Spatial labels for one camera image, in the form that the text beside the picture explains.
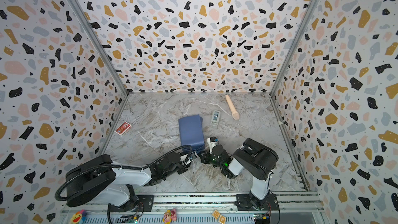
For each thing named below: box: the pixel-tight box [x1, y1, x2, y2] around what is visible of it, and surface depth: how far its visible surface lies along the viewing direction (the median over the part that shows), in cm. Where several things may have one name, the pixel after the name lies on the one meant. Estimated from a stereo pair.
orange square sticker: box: [211, 208, 227, 224], surface depth 71 cm
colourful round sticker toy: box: [70, 209, 88, 224], surface depth 70 cm
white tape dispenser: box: [210, 110, 221, 129], surface depth 105 cm
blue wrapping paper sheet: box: [178, 114, 206, 153], surface depth 97 cm
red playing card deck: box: [114, 120, 133, 136], surface depth 102 cm
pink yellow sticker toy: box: [162, 208, 177, 224], surface depth 70 cm
